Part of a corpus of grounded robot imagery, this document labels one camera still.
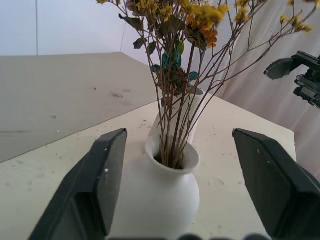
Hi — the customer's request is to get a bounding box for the yellow dried flower bouquet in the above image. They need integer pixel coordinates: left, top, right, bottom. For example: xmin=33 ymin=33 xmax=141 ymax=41
xmin=96 ymin=0 xmax=320 ymax=170

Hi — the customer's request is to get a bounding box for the white curtain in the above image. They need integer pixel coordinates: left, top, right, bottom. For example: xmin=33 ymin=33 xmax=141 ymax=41
xmin=213 ymin=0 xmax=320 ymax=182

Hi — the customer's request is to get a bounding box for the round white ceramic vase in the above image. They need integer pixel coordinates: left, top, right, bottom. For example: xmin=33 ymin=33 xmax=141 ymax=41
xmin=109 ymin=136 xmax=201 ymax=238

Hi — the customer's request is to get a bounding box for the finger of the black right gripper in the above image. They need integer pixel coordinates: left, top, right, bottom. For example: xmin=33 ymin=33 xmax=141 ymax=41
xmin=263 ymin=50 xmax=320 ymax=81

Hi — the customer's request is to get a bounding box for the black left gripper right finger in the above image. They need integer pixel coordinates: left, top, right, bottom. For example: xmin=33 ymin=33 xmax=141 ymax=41
xmin=232 ymin=128 xmax=320 ymax=240

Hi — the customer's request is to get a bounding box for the teal brown dried flower bouquet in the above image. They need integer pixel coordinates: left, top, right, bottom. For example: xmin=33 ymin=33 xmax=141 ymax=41
xmin=151 ymin=39 xmax=205 ymax=107

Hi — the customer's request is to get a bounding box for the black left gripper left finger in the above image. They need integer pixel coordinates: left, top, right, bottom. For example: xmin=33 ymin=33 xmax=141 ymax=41
xmin=28 ymin=128 xmax=128 ymax=240

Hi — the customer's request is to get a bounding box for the tall white cylinder vase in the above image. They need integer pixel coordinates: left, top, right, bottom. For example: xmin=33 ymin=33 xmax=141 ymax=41
xmin=148 ymin=88 xmax=210 ymax=148

